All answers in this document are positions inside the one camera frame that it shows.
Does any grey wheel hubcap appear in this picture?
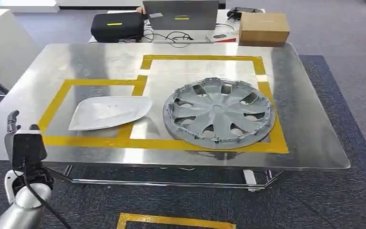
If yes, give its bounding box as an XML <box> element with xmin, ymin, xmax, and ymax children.
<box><xmin>162</xmin><ymin>77</ymin><xmax>276</xmax><ymax>150</ymax></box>

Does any white plastic mirror cover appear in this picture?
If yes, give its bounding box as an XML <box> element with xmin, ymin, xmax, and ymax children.
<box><xmin>68</xmin><ymin>95</ymin><xmax>153</xmax><ymax>132</ymax></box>

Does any white desk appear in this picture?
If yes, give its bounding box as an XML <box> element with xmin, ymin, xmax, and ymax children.
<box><xmin>88</xmin><ymin>9</ymin><xmax>266</xmax><ymax>44</ymax></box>

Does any red and white flat box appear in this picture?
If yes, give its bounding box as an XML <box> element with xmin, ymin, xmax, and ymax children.
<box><xmin>206</xmin><ymin>32</ymin><xmax>240</xmax><ymax>43</ymax></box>

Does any grey laptop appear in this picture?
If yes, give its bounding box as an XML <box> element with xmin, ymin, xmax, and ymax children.
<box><xmin>142</xmin><ymin>0</ymin><xmax>220</xmax><ymax>31</ymax></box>

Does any black carry case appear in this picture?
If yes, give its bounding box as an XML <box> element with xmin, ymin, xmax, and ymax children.
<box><xmin>90</xmin><ymin>11</ymin><xmax>146</xmax><ymax>43</ymax></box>

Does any brown cardboard box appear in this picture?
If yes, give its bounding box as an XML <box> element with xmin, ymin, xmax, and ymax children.
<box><xmin>238</xmin><ymin>12</ymin><xmax>290</xmax><ymax>47</ymax></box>

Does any white cabinet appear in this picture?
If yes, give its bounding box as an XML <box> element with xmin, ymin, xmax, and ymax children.
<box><xmin>0</xmin><ymin>8</ymin><xmax>42</xmax><ymax>96</ymax></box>

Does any white low bench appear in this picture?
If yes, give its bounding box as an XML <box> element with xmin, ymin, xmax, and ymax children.
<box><xmin>0</xmin><ymin>0</ymin><xmax>60</xmax><ymax>14</ymax></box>

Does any large yellow tape frame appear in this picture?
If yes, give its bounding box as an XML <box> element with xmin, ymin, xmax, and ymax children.
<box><xmin>116</xmin><ymin>54</ymin><xmax>290</xmax><ymax>155</ymax></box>

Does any steel table frame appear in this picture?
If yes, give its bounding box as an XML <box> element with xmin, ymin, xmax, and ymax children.
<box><xmin>45</xmin><ymin>164</ymin><xmax>284</xmax><ymax>193</ymax></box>

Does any black tangled desk cable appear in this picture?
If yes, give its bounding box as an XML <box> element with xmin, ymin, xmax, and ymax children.
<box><xmin>142</xmin><ymin>27</ymin><xmax>195</xmax><ymax>49</ymax></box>

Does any yellow floor tape frame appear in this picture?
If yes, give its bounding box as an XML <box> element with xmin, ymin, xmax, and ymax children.
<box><xmin>116</xmin><ymin>212</ymin><xmax>237</xmax><ymax>229</ymax></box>

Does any small yellow tape frame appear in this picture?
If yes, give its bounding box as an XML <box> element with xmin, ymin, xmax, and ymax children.
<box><xmin>38</xmin><ymin>75</ymin><xmax>148</xmax><ymax>146</ymax></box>

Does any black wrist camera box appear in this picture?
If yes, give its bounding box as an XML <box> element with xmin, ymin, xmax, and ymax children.
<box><xmin>11</xmin><ymin>129</ymin><xmax>48</xmax><ymax>169</ymax></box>

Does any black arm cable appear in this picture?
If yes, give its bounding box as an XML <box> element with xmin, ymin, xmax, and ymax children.
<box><xmin>12</xmin><ymin>164</ymin><xmax>72</xmax><ymax>229</ymax></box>

